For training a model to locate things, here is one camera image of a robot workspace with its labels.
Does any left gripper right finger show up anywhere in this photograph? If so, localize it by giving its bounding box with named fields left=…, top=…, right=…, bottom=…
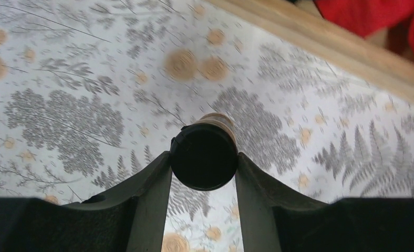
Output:
left=235, top=153, right=414, bottom=251

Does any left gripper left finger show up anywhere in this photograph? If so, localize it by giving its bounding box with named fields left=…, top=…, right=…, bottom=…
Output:
left=0, top=151, right=172, bottom=251

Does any floral table mat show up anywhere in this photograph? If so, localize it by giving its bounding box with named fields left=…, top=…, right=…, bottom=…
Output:
left=0, top=1, right=414, bottom=251

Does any red apron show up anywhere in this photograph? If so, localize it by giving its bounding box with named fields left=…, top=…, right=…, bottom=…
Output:
left=314, top=0, right=414, bottom=53

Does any wooden rack frame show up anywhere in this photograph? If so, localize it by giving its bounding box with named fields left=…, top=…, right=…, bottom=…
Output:
left=210, top=1, right=414, bottom=104

